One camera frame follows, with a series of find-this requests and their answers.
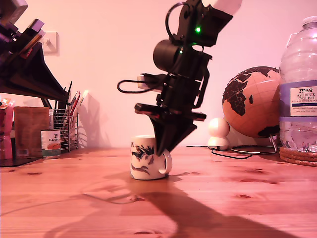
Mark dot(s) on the pink snack packet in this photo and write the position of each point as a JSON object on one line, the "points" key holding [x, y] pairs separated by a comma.
{"points": [[5, 129]]}

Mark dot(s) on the white labelled tin can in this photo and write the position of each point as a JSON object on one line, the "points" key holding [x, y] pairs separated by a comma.
{"points": [[50, 143]]}

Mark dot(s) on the black flat mat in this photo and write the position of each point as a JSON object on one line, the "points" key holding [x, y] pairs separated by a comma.
{"points": [[19, 161]]}

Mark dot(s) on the white mug with blue print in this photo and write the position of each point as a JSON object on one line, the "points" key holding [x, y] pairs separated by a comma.
{"points": [[142, 163]]}

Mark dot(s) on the cork globe with dark continents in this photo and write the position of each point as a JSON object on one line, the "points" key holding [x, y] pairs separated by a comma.
{"points": [[257, 104]]}

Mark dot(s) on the white-tipped brush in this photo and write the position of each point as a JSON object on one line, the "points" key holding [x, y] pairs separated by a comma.
{"points": [[84, 96]]}

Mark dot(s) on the red pencil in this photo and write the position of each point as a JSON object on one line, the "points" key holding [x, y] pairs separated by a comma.
{"points": [[75, 100]]}

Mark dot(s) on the round cork coaster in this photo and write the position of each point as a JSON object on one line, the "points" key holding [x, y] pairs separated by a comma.
{"points": [[297, 157], [297, 153], [297, 162]]}

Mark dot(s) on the black pencil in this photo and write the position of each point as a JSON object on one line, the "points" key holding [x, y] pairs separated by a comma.
{"points": [[70, 89]]}

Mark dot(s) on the arm grey camera box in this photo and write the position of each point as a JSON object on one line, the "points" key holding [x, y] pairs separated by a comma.
{"points": [[142, 82]]}

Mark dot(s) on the brown paper pouch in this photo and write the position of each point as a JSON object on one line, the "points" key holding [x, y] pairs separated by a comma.
{"points": [[31, 131]]}

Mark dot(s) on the white round table device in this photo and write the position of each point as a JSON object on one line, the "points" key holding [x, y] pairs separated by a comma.
{"points": [[218, 128]]}

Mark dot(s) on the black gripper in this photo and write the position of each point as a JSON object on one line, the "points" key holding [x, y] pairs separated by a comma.
{"points": [[178, 99]]}

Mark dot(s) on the white wall switch plate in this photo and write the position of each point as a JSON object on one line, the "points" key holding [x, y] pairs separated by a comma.
{"points": [[53, 42]]}

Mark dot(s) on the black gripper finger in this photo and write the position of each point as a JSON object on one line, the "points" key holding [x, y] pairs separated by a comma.
{"points": [[37, 79]]}

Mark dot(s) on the large clear water bottle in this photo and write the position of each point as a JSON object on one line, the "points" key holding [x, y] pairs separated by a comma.
{"points": [[297, 74]]}

